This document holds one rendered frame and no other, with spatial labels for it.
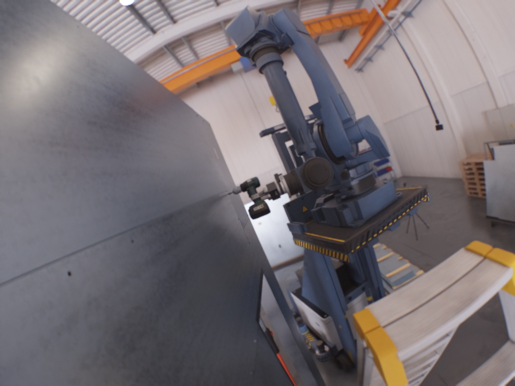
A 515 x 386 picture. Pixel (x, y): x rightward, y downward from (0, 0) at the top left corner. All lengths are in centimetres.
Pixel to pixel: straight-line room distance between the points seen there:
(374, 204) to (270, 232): 550
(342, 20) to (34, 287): 936
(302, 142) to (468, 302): 113
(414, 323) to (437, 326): 5
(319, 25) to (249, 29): 761
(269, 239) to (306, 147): 584
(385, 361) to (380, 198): 140
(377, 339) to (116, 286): 43
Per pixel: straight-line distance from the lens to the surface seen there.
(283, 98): 138
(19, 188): 34
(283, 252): 715
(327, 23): 926
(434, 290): 53
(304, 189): 129
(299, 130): 134
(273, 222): 691
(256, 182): 137
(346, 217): 161
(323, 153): 153
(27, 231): 33
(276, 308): 167
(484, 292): 51
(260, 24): 154
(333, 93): 152
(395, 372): 45
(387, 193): 177
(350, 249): 142
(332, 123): 150
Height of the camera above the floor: 264
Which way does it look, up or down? 3 degrees down
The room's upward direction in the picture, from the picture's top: 23 degrees counter-clockwise
